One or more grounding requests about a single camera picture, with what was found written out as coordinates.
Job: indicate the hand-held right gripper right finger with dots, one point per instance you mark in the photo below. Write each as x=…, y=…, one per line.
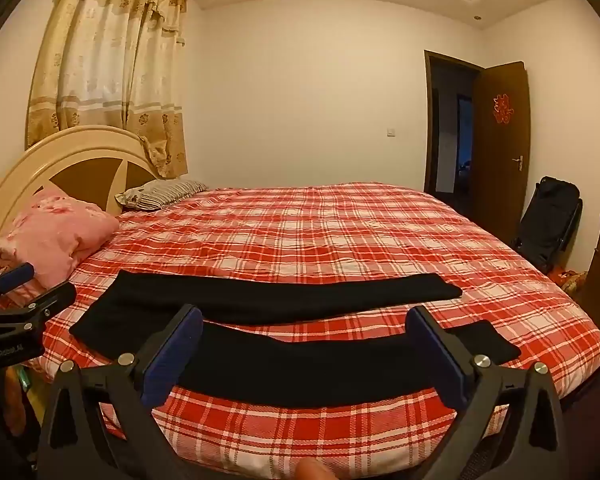
x=437, y=355

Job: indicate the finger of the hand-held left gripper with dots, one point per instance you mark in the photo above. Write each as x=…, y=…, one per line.
x=17, y=275
x=40, y=305

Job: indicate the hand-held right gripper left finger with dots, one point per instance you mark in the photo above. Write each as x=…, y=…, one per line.
x=172, y=355

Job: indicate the black pants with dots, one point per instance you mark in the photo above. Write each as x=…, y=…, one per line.
x=280, y=295

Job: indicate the person's right hand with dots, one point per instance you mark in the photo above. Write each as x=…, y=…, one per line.
x=314, y=472

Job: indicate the orange cloth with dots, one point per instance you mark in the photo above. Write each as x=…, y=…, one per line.
x=15, y=400

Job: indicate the cream and brown headboard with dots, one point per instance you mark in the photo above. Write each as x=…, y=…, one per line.
x=25, y=165

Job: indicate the colourful floor clutter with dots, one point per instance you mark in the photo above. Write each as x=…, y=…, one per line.
x=570, y=282

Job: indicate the striped grey pillow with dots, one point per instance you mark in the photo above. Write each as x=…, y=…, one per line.
x=160, y=192

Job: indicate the bed with red plaid sheet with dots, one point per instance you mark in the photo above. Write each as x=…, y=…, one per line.
x=330, y=230

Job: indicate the black bag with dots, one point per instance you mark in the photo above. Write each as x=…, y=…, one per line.
x=547, y=220

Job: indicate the brown wooden door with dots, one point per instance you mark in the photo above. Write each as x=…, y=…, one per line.
x=500, y=170

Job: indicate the beige floral curtain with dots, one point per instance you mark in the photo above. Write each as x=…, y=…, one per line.
x=115, y=60

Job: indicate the red paper door decoration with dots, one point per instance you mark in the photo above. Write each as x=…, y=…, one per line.
x=502, y=108

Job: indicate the brown door frame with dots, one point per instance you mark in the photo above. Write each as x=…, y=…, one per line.
x=428, y=120

